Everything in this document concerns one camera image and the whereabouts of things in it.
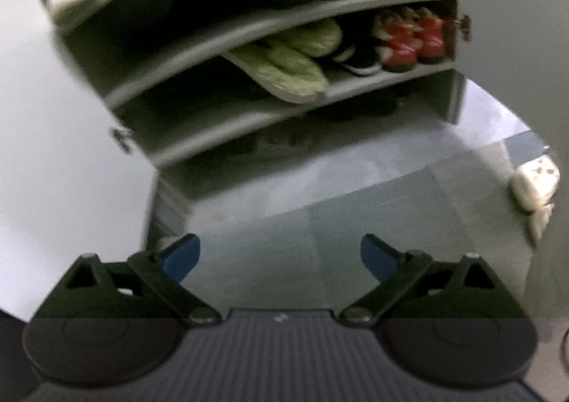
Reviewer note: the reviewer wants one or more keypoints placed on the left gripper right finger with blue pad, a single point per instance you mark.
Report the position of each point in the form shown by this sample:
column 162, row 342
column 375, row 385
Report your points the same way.
column 397, row 273

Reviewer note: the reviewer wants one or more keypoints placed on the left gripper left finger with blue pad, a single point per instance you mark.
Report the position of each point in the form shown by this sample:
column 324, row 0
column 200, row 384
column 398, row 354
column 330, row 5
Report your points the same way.
column 163, row 273

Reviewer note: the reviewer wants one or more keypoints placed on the white cabinet door left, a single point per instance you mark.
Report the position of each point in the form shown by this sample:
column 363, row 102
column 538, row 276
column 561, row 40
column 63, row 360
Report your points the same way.
column 67, row 187

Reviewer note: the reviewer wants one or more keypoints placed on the green slipper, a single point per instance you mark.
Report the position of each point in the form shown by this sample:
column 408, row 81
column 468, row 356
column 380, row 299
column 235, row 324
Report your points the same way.
column 317, row 39
column 282, row 71

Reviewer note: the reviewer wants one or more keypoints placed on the grey shoe cabinet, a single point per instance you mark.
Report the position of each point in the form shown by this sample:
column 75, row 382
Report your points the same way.
column 185, row 77

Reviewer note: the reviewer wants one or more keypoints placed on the red white sneaker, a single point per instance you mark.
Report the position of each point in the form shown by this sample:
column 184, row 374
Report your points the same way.
column 397, row 45
column 430, row 33

